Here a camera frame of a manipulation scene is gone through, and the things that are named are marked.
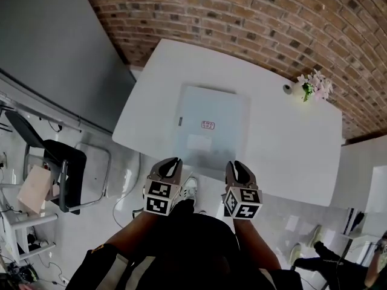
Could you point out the person's right forearm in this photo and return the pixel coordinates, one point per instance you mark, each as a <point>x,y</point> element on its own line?
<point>254,243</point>

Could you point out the person's left forearm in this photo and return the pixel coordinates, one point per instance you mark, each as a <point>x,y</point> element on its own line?
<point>133,228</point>

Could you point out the light blue-grey box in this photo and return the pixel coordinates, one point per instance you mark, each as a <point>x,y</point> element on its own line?
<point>211,110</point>

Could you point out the beige cardboard box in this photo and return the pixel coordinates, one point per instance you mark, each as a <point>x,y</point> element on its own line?
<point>33,189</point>

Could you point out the white flowers in vase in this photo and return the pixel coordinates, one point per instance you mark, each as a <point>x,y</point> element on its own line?
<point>316,85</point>

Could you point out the white power strip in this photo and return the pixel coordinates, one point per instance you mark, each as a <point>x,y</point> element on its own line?
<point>64,279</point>

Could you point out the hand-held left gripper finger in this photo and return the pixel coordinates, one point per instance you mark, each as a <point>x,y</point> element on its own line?
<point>160,171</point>
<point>177,172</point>

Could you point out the white paper sheet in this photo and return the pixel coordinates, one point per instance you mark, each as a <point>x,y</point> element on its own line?
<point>291,223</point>

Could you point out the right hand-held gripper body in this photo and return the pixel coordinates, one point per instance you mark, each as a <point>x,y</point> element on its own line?
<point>243,204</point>

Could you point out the white shelf unit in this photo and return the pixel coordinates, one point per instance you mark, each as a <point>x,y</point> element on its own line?
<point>353,168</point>

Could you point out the person's black clothing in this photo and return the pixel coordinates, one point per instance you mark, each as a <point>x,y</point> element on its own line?
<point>187,252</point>

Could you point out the black folding chair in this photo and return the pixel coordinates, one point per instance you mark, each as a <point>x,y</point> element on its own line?
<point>65,162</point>

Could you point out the white side stand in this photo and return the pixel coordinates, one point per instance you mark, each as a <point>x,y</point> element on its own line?
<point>18,220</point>

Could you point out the white table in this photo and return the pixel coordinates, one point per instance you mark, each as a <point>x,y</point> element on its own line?
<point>287,150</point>

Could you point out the small gray round object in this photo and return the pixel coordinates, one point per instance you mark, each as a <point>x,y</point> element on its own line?
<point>287,88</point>

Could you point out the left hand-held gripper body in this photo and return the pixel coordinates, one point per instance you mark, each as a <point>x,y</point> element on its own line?
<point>158,196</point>

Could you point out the person's white shoe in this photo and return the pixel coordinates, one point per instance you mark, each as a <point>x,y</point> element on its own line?
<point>190,189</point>

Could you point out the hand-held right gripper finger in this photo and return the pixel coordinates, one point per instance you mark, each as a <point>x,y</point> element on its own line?
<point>248,178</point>
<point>230,175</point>

